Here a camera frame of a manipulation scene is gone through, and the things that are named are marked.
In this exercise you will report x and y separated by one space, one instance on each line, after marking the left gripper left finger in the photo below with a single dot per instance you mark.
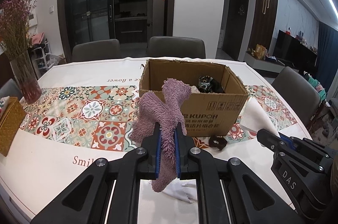
107 191

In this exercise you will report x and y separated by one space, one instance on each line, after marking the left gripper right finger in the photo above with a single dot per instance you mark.
228 191

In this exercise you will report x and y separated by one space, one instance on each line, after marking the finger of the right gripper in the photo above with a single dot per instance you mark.
309 143
275 143

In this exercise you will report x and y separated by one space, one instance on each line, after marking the white lens cloth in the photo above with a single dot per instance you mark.
183 190

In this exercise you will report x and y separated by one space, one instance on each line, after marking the brown hair scrunchie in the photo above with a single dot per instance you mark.
218 142

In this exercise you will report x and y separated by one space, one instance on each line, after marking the black patterned silk scarf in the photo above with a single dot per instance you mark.
207 84

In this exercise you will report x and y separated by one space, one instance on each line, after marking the purple microfiber cloth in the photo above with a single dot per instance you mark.
167 114

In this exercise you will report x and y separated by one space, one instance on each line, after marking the beige floral fabric pouch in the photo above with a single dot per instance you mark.
194 89

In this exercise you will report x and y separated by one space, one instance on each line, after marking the grey chair right side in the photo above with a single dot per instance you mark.
298 93

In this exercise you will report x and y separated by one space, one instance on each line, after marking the grey chair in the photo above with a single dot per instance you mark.
97 50
298 93
179 47

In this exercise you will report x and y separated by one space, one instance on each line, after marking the brown cardboard box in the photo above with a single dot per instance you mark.
205 114

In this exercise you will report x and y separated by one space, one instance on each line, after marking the low tv cabinet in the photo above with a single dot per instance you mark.
262 64

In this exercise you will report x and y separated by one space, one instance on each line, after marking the woven tissue box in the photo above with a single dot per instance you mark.
11 120

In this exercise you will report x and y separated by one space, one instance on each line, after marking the glass vase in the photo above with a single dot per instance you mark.
25 77

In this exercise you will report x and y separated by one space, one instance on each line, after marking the grey chair back centre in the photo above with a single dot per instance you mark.
179 47

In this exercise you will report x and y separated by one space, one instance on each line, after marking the grey chair back left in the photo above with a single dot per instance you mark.
97 50

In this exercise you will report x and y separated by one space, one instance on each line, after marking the white shoe rack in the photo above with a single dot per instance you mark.
41 56

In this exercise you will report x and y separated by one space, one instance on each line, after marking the dried pink flowers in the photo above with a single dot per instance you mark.
15 36

